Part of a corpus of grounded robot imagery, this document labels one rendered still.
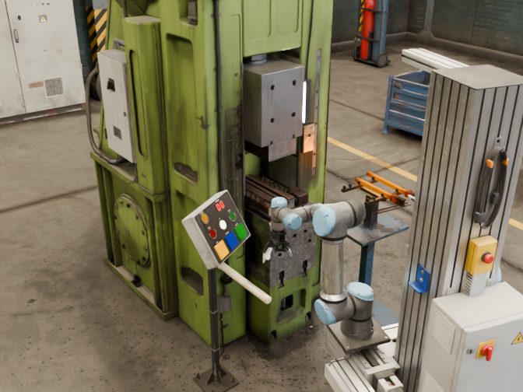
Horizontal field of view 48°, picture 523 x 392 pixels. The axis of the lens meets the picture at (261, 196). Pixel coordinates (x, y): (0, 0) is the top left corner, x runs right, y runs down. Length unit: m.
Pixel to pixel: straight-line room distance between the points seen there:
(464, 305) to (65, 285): 3.15
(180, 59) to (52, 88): 5.06
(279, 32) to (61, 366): 2.38
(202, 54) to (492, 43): 8.98
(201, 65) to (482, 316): 1.77
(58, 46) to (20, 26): 0.51
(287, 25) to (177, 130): 0.86
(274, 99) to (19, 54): 5.33
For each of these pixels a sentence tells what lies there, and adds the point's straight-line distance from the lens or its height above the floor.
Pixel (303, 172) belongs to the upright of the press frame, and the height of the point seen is 1.05.
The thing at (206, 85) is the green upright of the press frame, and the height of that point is 1.72.
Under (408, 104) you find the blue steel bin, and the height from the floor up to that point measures 0.43.
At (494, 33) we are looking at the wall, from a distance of 11.58.
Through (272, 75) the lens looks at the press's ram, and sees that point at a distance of 3.14.
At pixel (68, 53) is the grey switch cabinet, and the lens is 8.28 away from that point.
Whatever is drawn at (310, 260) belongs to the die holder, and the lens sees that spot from 3.76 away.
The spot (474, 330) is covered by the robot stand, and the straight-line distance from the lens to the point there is 2.24.
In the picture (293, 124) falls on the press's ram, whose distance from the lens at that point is 3.32.
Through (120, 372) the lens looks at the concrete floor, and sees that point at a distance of 3.85.
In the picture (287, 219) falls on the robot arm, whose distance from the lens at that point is 2.73.
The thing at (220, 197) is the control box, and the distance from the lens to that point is 3.07.
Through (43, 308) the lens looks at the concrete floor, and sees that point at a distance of 4.51.
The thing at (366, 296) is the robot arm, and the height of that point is 1.04.
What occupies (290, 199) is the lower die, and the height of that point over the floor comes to 0.98.
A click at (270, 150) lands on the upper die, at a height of 1.33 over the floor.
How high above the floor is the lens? 2.56
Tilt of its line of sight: 27 degrees down
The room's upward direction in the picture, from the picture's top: straight up
